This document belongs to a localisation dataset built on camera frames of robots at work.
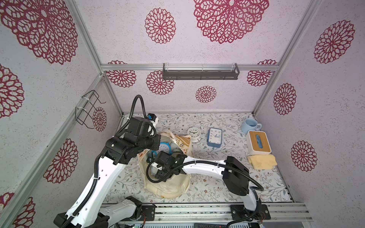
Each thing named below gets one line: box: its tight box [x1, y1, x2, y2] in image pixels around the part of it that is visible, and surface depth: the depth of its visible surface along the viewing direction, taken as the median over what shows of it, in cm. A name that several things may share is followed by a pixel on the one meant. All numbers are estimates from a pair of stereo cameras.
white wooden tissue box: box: [245, 130, 272, 155], surface depth 98 cm
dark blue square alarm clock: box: [206, 127, 223, 149], surface depth 105 cm
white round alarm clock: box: [187, 127, 202, 143], surface depth 105 cm
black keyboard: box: [193, 223, 229, 228], surface depth 70 cm
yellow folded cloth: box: [247, 154, 278, 171], surface depth 92 cm
